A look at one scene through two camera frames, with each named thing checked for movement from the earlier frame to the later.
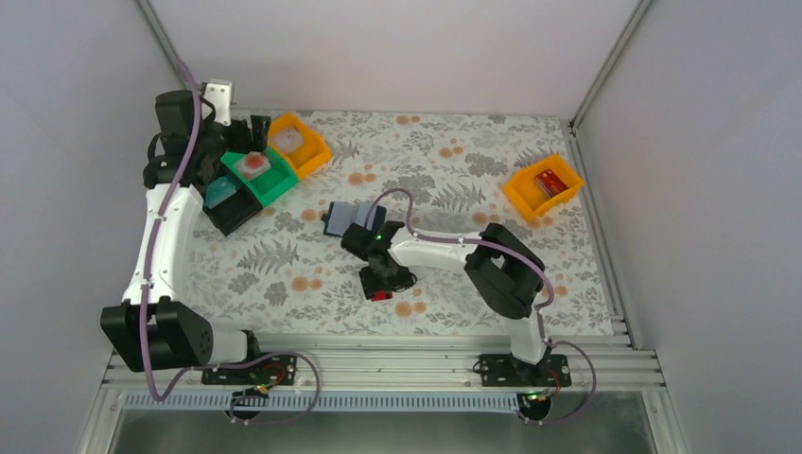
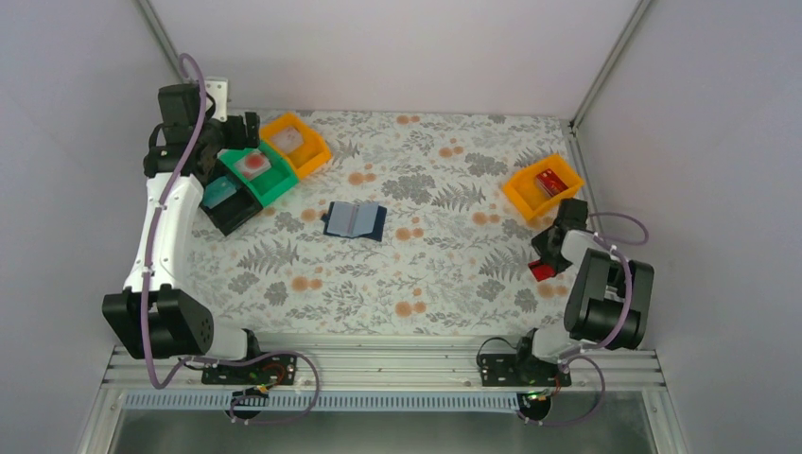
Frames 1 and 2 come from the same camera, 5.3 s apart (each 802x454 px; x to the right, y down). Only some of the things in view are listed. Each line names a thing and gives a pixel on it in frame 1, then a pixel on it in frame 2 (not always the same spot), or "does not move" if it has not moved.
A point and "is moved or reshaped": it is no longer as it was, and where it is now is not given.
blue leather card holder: x=339 y=215 does not move
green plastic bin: x=270 y=182 does not move
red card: x=549 y=183 does not move
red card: x=381 y=295 is moved or reshaped
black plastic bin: x=233 y=211 does not move
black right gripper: x=354 y=233 to x=549 y=249
